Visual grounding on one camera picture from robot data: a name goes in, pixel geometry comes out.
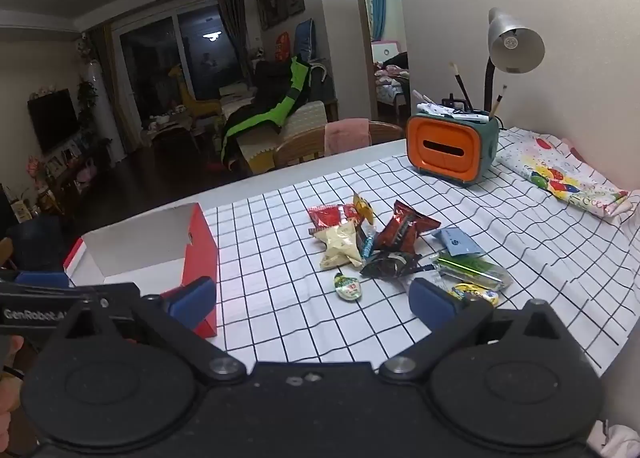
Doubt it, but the small jelly cup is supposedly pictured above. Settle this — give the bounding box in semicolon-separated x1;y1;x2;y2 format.
334;273;363;300

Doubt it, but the pale pink cloth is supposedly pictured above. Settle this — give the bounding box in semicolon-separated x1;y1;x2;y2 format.
587;418;640;458

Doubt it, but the dark red snack packet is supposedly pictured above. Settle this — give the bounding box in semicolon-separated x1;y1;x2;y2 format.
374;199;442;253

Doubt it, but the green foil snack packet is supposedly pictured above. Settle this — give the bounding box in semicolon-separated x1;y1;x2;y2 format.
435;255;513;289

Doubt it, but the yellow snack packet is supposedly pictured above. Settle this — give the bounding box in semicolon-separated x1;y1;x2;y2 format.
352;192;376;225

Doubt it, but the light blue snack packet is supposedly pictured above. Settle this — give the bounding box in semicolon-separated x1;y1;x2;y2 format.
431;227;485;257

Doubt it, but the red and white cardboard box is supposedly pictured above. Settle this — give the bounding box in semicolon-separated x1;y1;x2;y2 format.
63;203;219;339

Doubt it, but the wooden television cabinet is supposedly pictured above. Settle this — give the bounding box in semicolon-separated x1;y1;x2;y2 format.
30;138;117;199

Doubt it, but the wooden chair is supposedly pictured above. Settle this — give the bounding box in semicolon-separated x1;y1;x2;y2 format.
272;120;405;169

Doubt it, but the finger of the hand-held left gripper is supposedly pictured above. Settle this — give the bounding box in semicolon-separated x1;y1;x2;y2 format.
14;271;70;289

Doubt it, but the brown curtain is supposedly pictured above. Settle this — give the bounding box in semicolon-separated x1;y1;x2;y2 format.
215;0;257;89

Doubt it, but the orange and teal tissue box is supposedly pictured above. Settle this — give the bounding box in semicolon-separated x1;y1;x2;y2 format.
406;102;500;187

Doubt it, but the coffee table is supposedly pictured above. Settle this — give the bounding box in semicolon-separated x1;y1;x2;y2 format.
142;112;202;149

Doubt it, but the blue curtain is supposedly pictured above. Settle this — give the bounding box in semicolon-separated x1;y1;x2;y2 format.
361;0;394;42

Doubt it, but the white checkered tablecloth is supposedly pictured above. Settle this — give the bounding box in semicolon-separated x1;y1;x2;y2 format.
202;128;640;379

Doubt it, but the yellow jelly packet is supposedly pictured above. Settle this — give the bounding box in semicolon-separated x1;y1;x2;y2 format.
447;283;501;307

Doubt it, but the cream snack packet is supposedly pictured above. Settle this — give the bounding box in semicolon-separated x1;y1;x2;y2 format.
312;223;364;271

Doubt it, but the tall green plant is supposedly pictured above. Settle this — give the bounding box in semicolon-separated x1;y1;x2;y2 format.
75;30;102;129

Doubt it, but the bed with pink bedding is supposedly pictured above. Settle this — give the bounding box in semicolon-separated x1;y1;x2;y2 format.
375;52;412;104

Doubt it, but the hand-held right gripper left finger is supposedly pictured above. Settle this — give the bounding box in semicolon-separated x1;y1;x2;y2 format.
66;277;247;384

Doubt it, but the black snack packet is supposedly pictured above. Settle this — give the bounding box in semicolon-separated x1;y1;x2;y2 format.
360;250;436;280

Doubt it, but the yellow giraffe toy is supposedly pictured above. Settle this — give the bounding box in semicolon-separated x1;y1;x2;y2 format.
167;65;222;119

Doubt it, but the green and black jacket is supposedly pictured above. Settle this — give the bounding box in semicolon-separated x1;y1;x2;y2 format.
220;55;326;163

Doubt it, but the grey desk lamp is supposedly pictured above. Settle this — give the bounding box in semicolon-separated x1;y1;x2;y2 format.
482;8;546;115

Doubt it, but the person's left hand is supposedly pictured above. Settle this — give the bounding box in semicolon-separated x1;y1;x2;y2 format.
0;336;25;446

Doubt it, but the white standing air conditioner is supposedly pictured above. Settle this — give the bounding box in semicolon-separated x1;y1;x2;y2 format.
82;60;126;166

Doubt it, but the sofa with cream cover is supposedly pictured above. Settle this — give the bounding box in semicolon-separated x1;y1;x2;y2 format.
220;98;332;175

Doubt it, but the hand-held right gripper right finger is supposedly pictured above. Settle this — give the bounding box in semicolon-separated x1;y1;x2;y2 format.
379;278;569;382

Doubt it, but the colourful printed cloth bag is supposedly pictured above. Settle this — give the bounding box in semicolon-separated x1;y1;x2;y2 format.
500;130;632;223

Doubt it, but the pink towel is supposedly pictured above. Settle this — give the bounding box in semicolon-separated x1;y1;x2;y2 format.
324;119;373;156

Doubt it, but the black television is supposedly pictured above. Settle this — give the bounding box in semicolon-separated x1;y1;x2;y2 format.
27;88;80;155

